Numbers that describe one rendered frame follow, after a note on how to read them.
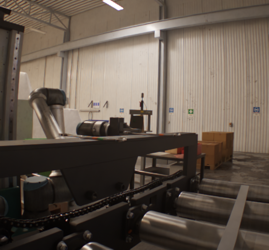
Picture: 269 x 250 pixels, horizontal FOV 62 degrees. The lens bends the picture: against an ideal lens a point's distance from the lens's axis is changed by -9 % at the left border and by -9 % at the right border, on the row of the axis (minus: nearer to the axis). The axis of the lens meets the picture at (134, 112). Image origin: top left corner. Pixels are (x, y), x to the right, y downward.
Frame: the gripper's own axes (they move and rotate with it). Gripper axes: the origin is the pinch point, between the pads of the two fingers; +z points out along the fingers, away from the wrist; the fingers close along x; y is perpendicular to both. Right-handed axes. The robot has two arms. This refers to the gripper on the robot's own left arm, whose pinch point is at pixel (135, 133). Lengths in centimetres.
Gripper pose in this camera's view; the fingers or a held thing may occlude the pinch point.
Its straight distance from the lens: 105.8
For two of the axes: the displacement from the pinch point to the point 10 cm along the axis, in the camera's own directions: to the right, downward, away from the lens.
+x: 0.4, -10.0, 0.3
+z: 8.3, 0.1, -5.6
